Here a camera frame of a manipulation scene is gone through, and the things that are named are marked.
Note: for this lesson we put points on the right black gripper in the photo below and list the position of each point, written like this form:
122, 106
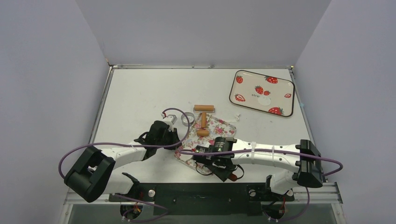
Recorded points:
204, 151

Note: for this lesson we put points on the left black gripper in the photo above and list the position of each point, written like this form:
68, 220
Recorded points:
173, 135

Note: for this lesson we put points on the floral pattern tray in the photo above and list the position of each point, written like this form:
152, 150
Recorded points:
216, 128

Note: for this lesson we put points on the metal spatula wooden handle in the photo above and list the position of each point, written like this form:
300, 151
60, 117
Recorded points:
233, 177

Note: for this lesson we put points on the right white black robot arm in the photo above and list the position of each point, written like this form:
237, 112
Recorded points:
300, 163

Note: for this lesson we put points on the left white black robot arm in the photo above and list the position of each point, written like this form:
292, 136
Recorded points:
93, 174

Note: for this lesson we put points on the flat round dumpling wrapper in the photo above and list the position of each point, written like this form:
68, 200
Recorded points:
264, 100

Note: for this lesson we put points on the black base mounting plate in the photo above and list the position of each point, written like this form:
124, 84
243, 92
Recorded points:
207, 198

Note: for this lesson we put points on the strawberry pattern tray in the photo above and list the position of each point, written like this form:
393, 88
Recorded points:
248, 86

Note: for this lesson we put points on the aluminium front rail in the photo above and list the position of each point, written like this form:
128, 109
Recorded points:
329, 193

